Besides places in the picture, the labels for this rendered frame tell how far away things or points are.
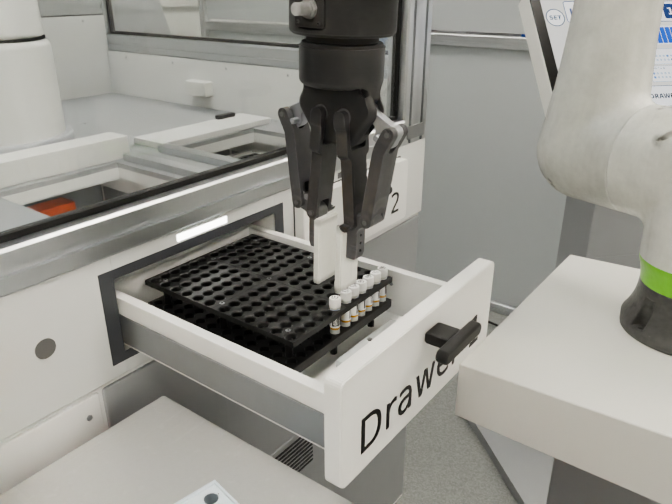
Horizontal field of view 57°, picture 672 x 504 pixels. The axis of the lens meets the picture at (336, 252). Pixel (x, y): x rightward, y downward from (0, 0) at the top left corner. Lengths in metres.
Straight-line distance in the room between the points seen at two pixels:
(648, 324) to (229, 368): 0.47
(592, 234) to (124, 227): 1.11
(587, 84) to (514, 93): 1.51
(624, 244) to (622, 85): 0.83
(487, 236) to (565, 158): 1.68
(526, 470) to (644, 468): 1.12
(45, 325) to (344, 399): 0.32
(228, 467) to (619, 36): 0.63
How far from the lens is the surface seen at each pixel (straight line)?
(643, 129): 0.76
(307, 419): 0.56
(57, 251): 0.66
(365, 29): 0.52
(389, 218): 1.08
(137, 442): 0.72
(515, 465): 1.80
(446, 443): 1.87
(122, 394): 0.77
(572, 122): 0.80
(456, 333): 0.59
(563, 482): 0.89
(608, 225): 1.54
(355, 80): 0.53
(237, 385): 0.61
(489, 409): 0.71
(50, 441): 0.74
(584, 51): 0.81
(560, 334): 0.78
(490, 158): 2.38
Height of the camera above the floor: 1.21
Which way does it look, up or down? 24 degrees down
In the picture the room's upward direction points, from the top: straight up
